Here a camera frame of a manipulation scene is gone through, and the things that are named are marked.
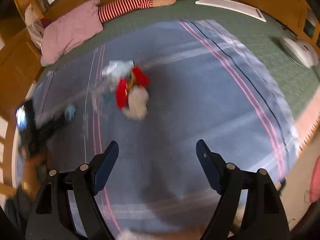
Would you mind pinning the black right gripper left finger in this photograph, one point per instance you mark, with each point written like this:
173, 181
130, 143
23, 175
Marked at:
65, 206

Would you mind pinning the person left hand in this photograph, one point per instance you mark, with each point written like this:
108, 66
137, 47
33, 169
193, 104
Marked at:
30, 182

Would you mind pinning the light blue fuzzy cloth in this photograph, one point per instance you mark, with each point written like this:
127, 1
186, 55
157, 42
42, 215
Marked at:
69, 112

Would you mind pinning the pink stool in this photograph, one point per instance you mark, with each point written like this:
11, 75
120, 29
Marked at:
315, 182

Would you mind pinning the pink pillow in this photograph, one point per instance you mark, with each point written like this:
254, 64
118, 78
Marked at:
69, 31

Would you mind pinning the blue striped bed blanket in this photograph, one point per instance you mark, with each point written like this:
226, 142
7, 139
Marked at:
204, 84

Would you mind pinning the red white snack wrapper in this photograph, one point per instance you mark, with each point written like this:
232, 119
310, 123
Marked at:
137, 78

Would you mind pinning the white oval device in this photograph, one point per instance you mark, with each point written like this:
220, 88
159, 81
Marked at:
300, 51

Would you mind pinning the white flat board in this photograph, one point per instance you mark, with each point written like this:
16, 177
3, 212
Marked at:
234, 6

